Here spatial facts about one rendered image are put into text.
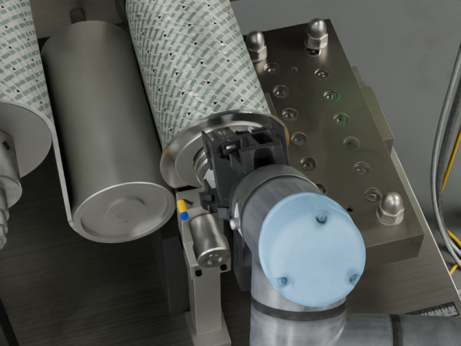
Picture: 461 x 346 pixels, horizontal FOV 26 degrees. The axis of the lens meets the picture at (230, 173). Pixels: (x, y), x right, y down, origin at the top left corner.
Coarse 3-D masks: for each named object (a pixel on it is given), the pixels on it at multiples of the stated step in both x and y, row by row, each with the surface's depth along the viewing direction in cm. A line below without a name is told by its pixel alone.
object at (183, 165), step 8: (216, 128) 106; (232, 128) 106; (240, 128) 107; (200, 136) 106; (192, 144) 107; (200, 144) 107; (184, 152) 107; (192, 152) 108; (176, 160) 108; (184, 160) 109; (192, 160) 109; (176, 168) 109; (184, 168) 110; (192, 168) 110; (184, 176) 111; (192, 176) 112; (192, 184) 113; (200, 184) 113
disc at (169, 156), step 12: (204, 120) 104; (216, 120) 105; (228, 120) 105; (240, 120) 106; (252, 120) 106; (264, 120) 107; (276, 120) 108; (180, 132) 105; (192, 132) 105; (288, 132) 110; (168, 144) 106; (180, 144) 107; (288, 144) 112; (168, 156) 108; (168, 168) 110; (168, 180) 111; (180, 180) 112
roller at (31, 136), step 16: (0, 112) 97; (16, 112) 98; (32, 112) 98; (0, 128) 99; (16, 128) 100; (32, 128) 100; (48, 128) 101; (16, 144) 101; (32, 144) 102; (48, 144) 103; (32, 160) 104
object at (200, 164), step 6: (198, 150) 108; (198, 156) 108; (204, 156) 107; (198, 162) 108; (204, 162) 107; (198, 168) 108; (204, 168) 108; (198, 174) 108; (204, 174) 109; (198, 180) 109
